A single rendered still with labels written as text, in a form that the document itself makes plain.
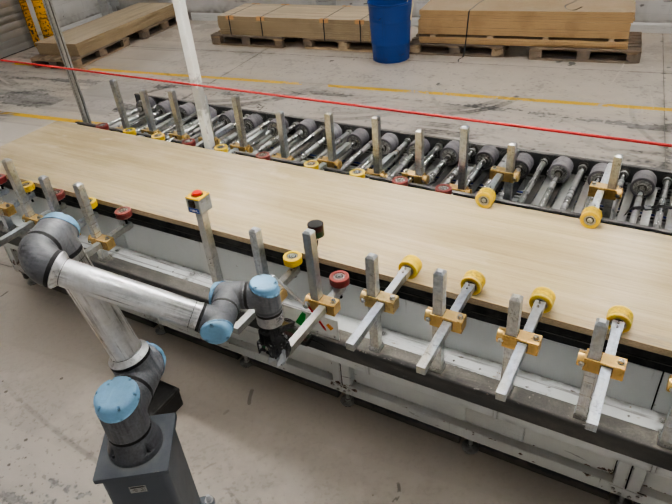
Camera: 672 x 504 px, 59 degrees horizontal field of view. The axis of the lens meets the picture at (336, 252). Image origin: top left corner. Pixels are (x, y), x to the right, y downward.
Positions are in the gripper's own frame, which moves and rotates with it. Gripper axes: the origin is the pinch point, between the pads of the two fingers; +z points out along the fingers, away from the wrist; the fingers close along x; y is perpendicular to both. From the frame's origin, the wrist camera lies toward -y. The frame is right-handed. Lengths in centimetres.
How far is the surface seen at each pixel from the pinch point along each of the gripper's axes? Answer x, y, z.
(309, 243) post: -3.1, -29.4, -30.9
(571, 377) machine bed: 89, -51, 17
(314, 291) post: -3.5, -29.4, -8.7
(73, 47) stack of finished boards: -641, -425, 56
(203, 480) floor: -47, 13, 83
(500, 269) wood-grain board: 55, -72, -8
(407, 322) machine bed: 25, -51, 14
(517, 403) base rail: 76, -28, 13
